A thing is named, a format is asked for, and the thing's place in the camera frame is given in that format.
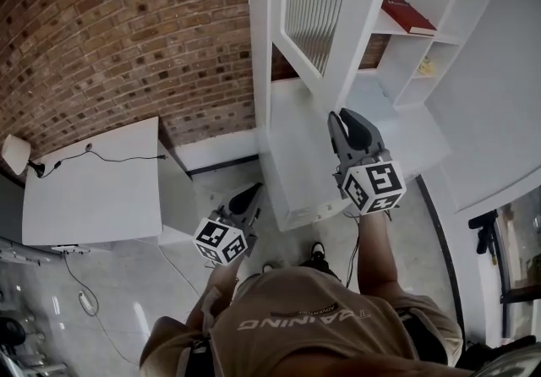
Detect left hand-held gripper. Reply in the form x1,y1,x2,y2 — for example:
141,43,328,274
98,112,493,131
193,182,264,267

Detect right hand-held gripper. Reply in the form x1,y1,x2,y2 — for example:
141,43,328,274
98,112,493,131
327,107,407,216

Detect white cabinet door ribbed glass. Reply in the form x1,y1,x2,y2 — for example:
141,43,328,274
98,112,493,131
270,0,401,112

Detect person's right forearm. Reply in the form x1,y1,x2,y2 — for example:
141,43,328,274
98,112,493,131
356,209,407,297

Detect person's left forearm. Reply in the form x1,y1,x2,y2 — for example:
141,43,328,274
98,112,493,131
184,260,243,332

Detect white cabinet shelf unit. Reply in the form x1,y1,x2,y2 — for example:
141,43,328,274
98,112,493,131
246,0,513,233

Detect small yellow object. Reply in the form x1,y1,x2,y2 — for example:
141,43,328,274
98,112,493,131
418,55,437,77

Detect person's beige shirt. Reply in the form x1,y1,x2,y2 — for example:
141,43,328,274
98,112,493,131
139,265,465,377

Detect red book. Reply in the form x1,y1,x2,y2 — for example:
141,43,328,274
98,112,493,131
380,0,438,37

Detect white desk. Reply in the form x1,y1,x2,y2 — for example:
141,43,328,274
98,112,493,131
21,115,188,248

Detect black stand device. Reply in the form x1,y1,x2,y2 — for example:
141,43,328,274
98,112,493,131
467,210,500,257

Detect white power strip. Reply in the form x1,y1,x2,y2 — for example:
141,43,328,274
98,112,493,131
78,290,97,314

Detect white shade table lamp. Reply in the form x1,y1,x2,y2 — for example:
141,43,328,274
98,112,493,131
1,134,46,179

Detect black round object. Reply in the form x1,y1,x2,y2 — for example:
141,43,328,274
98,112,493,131
0,317,27,346

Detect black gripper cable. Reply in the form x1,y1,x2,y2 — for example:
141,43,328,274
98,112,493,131
344,212,363,288

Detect black lamp cable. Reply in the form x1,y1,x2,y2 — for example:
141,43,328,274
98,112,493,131
41,145,169,177

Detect black shoulder strap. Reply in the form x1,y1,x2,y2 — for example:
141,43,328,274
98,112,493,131
184,337,212,377
399,308,450,366

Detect white floor cable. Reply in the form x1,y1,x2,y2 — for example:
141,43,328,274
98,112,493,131
62,244,204,368

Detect grey metal rail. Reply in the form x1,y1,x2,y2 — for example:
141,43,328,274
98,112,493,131
0,236,54,267

